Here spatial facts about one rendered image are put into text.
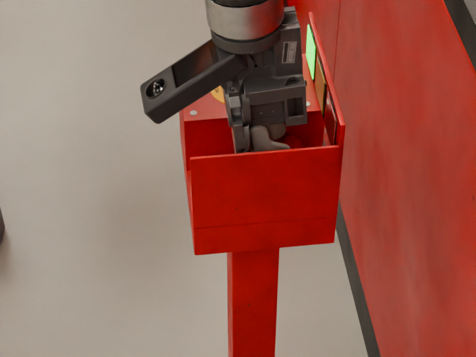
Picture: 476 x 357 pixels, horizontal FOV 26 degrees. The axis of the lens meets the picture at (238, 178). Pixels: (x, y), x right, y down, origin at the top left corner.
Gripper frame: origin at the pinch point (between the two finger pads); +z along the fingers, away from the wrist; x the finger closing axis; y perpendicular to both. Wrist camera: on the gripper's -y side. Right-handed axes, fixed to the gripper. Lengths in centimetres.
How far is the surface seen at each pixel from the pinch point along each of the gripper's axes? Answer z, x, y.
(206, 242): 5.6, -5.0, -5.0
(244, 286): 22.8, 2.0, -1.3
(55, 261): 71, 55, -36
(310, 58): -5.7, 10.6, 9.8
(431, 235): 23.3, 6.3, 24.1
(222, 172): -4.9, -5.0, -2.2
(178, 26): 74, 129, -6
